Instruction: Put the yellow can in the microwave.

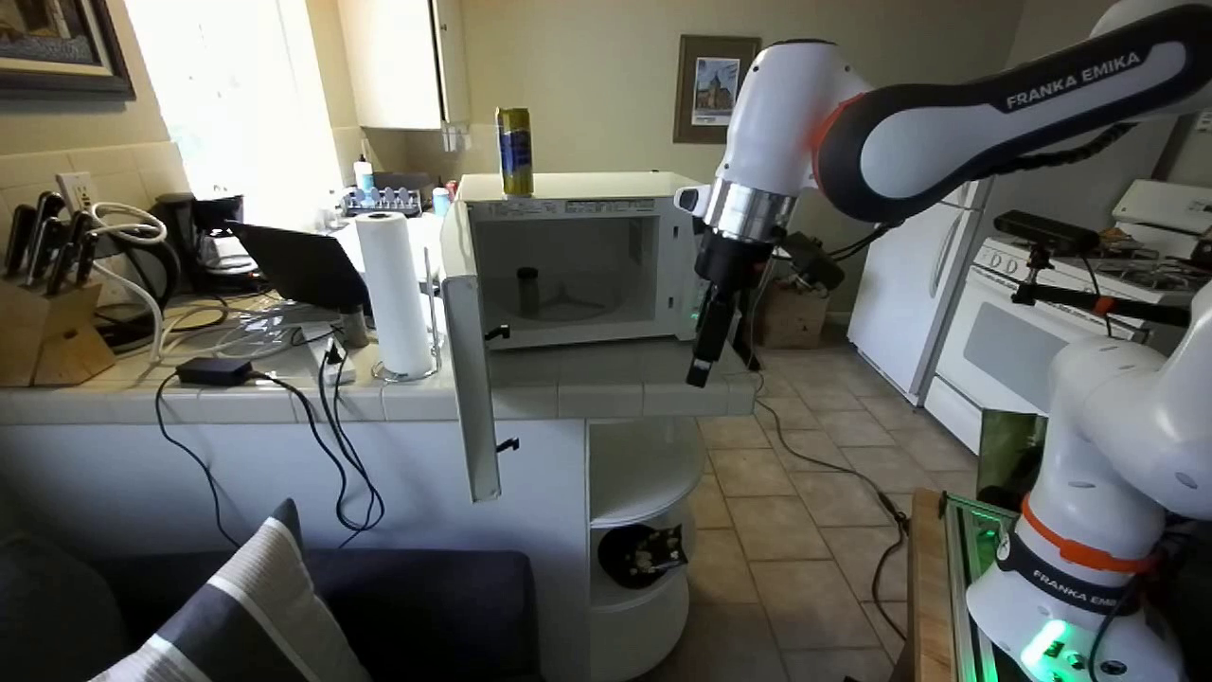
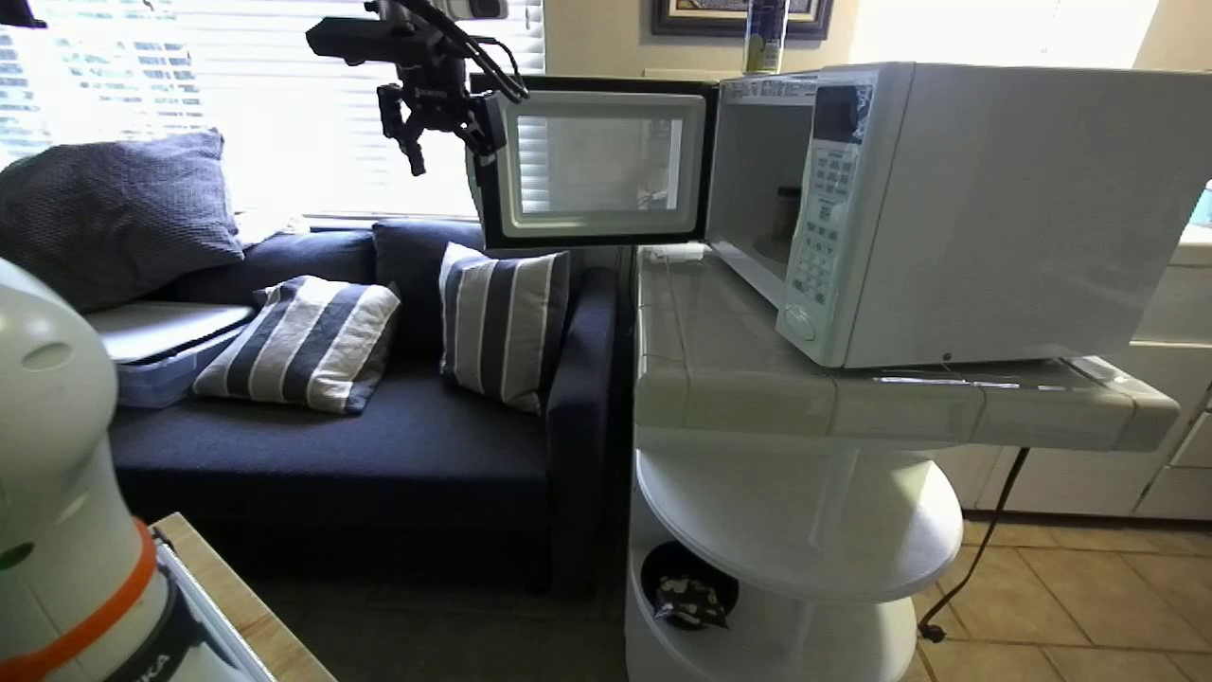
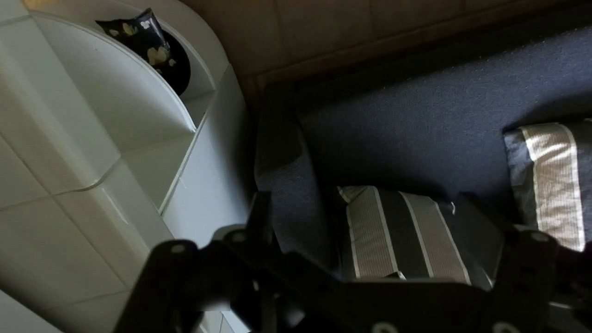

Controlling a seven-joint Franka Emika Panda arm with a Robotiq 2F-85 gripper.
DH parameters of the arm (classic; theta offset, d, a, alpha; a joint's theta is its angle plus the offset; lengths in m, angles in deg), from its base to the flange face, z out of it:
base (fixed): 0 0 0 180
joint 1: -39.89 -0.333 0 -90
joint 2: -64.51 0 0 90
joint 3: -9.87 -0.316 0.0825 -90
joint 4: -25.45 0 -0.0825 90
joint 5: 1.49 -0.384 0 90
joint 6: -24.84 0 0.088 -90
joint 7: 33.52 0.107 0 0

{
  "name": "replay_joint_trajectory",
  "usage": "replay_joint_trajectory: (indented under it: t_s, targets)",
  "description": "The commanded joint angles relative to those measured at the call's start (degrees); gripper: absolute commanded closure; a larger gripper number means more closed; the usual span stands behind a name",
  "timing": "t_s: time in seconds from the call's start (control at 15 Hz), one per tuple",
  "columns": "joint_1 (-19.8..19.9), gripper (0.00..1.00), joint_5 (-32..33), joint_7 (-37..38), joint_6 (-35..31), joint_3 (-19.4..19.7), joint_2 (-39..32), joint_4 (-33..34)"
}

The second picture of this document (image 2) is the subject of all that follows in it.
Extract light blue cushion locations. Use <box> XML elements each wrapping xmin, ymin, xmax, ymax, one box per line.
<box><xmin>110</xmin><ymin>328</ymin><xmax>260</xmax><ymax>418</ymax></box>

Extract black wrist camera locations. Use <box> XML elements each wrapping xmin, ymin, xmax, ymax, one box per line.
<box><xmin>303</xmin><ymin>11</ymin><xmax>428</xmax><ymax>68</ymax></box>

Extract dark framed wall picture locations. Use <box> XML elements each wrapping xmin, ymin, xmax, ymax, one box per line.
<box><xmin>649</xmin><ymin>0</ymin><xmax>836</xmax><ymax>44</ymax></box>

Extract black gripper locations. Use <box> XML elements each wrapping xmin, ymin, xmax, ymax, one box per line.
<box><xmin>375</xmin><ymin>44</ymin><xmax>499</xmax><ymax>178</ymax></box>

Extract black power cable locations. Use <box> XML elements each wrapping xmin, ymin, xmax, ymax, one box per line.
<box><xmin>916</xmin><ymin>443</ymin><xmax>1033</xmax><ymax>647</ymax></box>

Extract white rounded end shelf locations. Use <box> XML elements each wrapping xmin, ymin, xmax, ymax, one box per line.
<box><xmin>623</xmin><ymin>438</ymin><xmax>969</xmax><ymax>682</ymax></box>

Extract flat lying striped pillow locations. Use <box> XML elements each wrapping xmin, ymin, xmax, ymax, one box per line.
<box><xmin>188</xmin><ymin>272</ymin><xmax>406</xmax><ymax>421</ymax></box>

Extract dark blue sofa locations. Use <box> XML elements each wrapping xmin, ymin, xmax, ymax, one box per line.
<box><xmin>105</xmin><ymin>216</ymin><xmax>623</xmax><ymax>597</ymax></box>

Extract upright striped pillow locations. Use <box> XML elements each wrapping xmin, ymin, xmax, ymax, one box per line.
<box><xmin>437</xmin><ymin>240</ymin><xmax>575</xmax><ymax>421</ymax></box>

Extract large dark blue pillow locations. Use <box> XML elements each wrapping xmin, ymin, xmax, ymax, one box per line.
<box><xmin>0</xmin><ymin>130</ymin><xmax>245</xmax><ymax>319</ymax></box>

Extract black framed microwave door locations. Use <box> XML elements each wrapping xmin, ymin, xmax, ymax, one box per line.
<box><xmin>464</xmin><ymin>73</ymin><xmax>720</xmax><ymax>253</ymax></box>

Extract white window blinds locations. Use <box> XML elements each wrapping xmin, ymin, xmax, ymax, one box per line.
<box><xmin>0</xmin><ymin>0</ymin><xmax>548</xmax><ymax>240</ymax></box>

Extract grey closed laptop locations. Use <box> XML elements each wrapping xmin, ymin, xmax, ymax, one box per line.
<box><xmin>85</xmin><ymin>296</ymin><xmax>257</xmax><ymax>370</ymax></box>

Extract white microwave oven body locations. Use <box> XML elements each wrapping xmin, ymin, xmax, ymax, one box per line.
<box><xmin>700</xmin><ymin>60</ymin><xmax>1212</xmax><ymax>375</ymax></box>

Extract white tiled kitchen counter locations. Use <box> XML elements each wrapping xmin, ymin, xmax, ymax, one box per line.
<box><xmin>628</xmin><ymin>235</ymin><xmax>1212</xmax><ymax>526</ymax></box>

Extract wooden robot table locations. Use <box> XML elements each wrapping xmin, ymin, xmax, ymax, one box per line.
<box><xmin>148</xmin><ymin>509</ymin><xmax>340</xmax><ymax>682</ymax></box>

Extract dark bowl with items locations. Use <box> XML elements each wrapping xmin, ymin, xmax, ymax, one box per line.
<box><xmin>637</xmin><ymin>539</ymin><xmax>744</xmax><ymax>636</ymax></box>

